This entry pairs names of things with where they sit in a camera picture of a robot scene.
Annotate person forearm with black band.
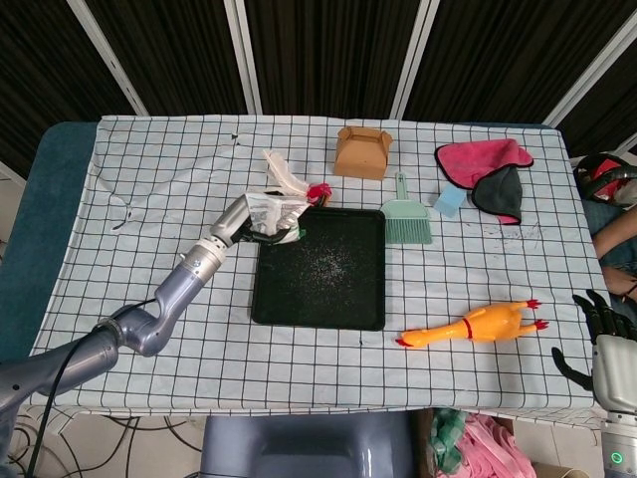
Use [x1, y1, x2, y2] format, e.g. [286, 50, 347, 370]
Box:
[602, 265, 637, 306]

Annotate blue grey robot torso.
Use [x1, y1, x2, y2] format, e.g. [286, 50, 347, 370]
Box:
[200, 413, 415, 478]

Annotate black square tray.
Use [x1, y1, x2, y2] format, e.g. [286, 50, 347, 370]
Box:
[251, 207, 388, 333]

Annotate black folding screen white frames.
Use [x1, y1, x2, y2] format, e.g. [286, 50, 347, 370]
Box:
[0, 0, 637, 175]

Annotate green small hand broom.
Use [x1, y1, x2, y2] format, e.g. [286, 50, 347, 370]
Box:
[381, 171, 433, 245]

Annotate clear plastic printed bag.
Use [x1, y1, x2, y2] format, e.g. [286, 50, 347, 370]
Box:
[244, 191, 306, 245]

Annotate yellow rubber chicken toy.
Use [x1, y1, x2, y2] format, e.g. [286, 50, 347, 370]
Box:
[395, 299, 550, 350]

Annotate light blue sponge block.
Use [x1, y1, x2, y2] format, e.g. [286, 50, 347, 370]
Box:
[433, 186, 468, 219]

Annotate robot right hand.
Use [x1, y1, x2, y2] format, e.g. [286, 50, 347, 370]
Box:
[551, 288, 637, 412]

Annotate pink and grey cloth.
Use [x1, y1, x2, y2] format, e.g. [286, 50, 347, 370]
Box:
[434, 138, 535, 226]

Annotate brown cardboard gable box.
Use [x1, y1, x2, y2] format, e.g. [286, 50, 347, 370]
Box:
[332, 125, 394, 180]

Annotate brown cardboard carton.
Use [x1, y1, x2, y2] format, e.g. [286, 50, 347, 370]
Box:
[531, 461, 589, 478]

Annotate white feather toy red base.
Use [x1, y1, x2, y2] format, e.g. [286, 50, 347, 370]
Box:
[262, 147, 333, 208]

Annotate white black checkered tablecloth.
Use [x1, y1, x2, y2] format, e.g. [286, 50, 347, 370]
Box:
[13, 115, 612, 425]

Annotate black floor cables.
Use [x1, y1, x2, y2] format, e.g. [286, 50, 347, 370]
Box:
[9, 415, 205, 474]

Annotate person bare forearm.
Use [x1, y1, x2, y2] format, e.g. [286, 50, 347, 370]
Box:
[591, 216, 637, 260]

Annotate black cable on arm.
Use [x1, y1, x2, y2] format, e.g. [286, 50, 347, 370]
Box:
[24, 298, 158, 478]

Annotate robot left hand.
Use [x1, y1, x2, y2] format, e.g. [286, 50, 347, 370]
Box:
[207, 192, 300, 249]

